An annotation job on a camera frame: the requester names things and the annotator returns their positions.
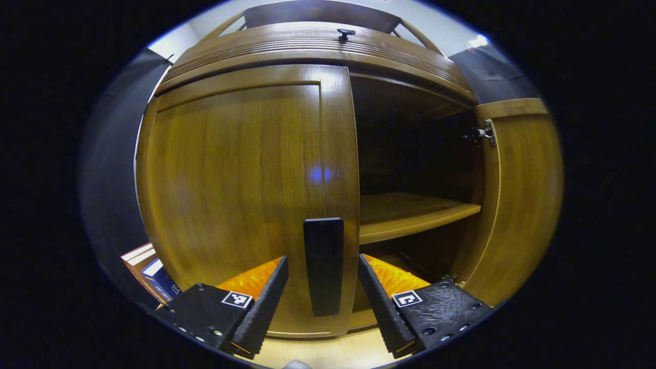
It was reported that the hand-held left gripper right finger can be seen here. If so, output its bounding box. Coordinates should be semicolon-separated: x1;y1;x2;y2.
357;253;495;358

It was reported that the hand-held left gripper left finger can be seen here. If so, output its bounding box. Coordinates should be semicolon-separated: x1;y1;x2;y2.
154;255;289;359

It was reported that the black door handle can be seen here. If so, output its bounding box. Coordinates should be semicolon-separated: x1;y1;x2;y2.
303;217;344;317

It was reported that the wooden cabinet door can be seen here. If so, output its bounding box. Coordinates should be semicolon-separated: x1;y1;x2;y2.
135;64;361;339
451;97;564;307

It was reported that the wooden double-door shoe cabinet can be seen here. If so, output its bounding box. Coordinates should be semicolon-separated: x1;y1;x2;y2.
135;0;564;339

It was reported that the wooden cabinet drawer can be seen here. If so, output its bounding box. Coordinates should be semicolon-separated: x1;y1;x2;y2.
156;22;475;103

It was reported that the wooden inner shelf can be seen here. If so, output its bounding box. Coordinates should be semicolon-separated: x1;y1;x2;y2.
359;192;482;245

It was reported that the red white book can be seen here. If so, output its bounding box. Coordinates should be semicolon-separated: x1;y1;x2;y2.
126;249;159;304
121;242;154;288

